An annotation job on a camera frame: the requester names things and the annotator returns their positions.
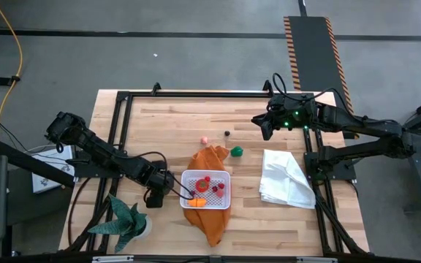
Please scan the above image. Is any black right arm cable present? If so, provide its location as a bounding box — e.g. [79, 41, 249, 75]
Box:
[271, 72, 346, 107]

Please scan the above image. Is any yellow cable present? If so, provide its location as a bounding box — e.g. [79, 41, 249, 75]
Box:
[0, 0, 24, 140]

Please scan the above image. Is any green potted plant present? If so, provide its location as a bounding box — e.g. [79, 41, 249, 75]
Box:
[87, 193, 153, 254]

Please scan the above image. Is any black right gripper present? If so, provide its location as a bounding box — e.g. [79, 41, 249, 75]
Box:
[251, 95, 297, 141]

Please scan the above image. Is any black mat with striped edges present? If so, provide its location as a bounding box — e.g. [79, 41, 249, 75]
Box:
[282, 15, 360, 140]

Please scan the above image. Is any orange cloth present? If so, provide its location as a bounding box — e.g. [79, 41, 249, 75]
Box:
[182, 145, 232, 248]

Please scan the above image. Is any white printed box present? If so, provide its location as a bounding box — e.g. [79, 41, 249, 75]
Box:
[31, 145, 75, 194]

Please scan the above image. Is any black metal table frame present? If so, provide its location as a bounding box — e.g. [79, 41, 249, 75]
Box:
[58, 82, 371, 256]

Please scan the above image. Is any black stand beam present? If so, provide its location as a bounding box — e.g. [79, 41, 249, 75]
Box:
[0, 138, 76, 189]

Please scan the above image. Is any black cable clamp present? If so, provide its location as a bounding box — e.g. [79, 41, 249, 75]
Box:
[0, 75, 21, 87]

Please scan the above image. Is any orange toy vegetable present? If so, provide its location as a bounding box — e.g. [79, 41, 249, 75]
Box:
[187, 197, 208, 208]

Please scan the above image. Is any red toy tomato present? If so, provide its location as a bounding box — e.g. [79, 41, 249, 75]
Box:
[195, 178, 211, 194]

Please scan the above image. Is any white folded cloth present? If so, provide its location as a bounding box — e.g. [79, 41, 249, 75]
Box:
[258, 148, 316, 210]

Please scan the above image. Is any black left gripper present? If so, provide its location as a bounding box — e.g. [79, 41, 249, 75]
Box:
[143, 160, 177, 209]

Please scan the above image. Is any white perforated plastic basket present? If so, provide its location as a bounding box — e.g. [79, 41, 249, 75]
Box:
[179, 169, 232, 210]

